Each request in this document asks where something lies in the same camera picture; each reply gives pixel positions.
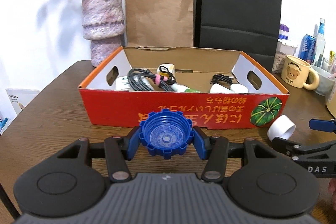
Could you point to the white cylindrical cap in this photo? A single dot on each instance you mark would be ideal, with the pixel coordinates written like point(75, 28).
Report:
point(282, 127)

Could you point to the purple ceramic vase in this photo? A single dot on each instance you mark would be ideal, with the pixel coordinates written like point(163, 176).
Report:
point(103, 25)

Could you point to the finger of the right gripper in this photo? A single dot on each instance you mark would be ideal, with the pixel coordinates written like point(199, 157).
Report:
point(286, 146)
point(323, 125)

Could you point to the white ribbed bottle cap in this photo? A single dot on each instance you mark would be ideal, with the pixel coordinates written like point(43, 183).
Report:
point(238, 88)

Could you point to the purple white jar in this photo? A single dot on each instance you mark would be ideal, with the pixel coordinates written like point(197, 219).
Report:
point(283, 32)

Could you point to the blue white package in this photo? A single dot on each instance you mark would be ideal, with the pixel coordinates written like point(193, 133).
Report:
point(4, 123)

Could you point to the clear container with white lid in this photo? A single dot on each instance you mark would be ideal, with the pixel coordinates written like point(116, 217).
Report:
point(282, 51)

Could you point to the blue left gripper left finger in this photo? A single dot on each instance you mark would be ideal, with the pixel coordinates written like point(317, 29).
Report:
point(132, 142)

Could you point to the green spray bottle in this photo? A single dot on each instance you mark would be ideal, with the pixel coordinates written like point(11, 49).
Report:
point(183, 89)

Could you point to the blue soda can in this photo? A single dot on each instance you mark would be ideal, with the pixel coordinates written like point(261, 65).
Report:
point(307, 48)

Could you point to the yellow white tape roll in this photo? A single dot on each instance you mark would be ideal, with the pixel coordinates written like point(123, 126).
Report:
point(166, 70)

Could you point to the cream thermos jug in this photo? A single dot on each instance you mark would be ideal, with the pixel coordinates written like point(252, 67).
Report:
point(331, 103)

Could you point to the black paper bag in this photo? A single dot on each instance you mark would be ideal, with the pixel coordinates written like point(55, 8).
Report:
point(250, 26)

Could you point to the clear plastic bottle blue label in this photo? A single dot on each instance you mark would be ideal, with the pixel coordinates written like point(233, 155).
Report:
point(319, 44)

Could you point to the red cardboard box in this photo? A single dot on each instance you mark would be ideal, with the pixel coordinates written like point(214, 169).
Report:
point(196, 68)

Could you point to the white tube bottle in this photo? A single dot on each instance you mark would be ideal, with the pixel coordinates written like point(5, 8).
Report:
point(122, 83)

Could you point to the brown paper bag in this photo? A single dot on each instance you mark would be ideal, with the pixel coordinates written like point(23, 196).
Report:
point(160, 23)

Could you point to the yellow bear mug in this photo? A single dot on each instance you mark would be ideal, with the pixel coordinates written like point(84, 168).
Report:
point(299, 74)

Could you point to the white power adapter plug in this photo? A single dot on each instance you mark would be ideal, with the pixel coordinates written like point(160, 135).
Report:
point(216, 88)

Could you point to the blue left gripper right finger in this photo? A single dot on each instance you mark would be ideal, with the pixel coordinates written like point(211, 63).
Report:
point(201, 143)

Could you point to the blue bottle cap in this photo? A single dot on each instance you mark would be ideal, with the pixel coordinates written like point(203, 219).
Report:
point(166, 133)

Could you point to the grey ceramic bowl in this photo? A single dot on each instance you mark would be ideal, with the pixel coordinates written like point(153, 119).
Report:
point(325, 83)

